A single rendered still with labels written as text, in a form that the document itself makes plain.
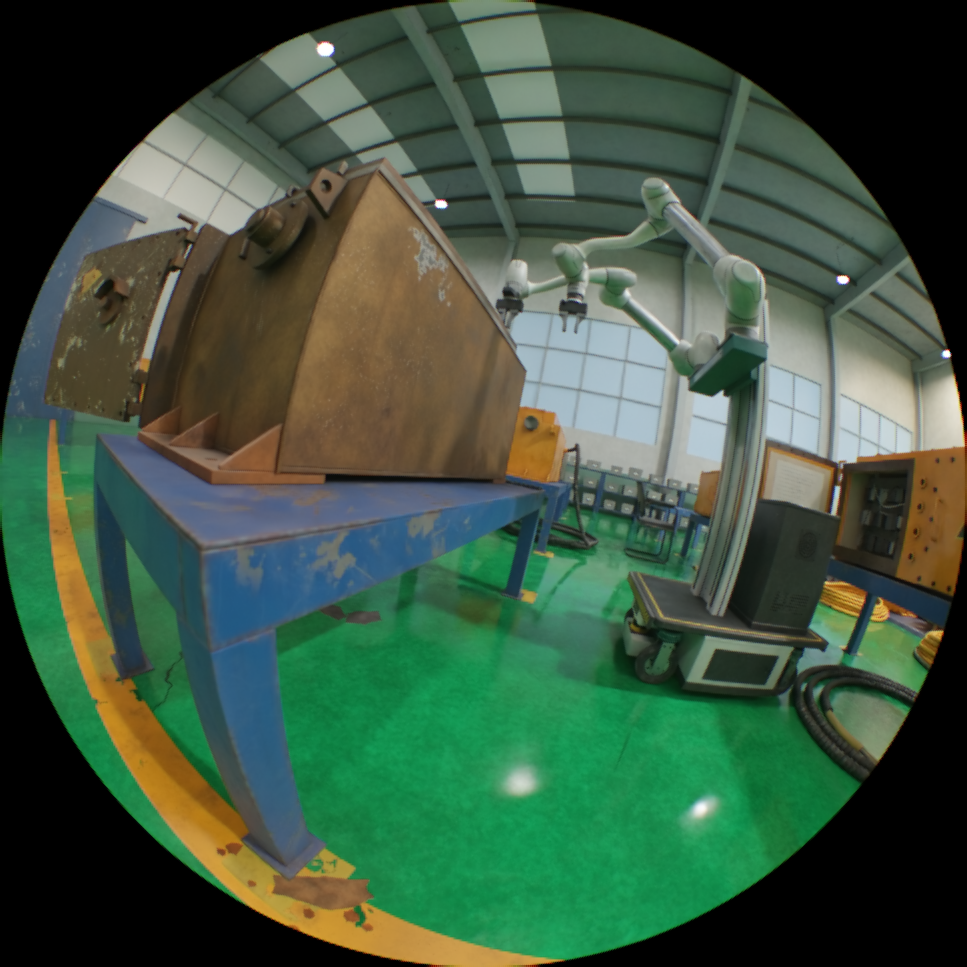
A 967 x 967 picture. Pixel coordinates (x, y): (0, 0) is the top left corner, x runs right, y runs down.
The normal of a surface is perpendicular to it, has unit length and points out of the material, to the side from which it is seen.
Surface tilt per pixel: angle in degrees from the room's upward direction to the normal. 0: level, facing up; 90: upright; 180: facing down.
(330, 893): 0
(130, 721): 0
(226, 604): 90
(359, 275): 90
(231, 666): 90
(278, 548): 90
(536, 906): 0
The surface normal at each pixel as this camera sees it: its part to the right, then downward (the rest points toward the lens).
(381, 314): 0.93, 0.22
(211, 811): 0.21, -0.98
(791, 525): -0.29, 0.01
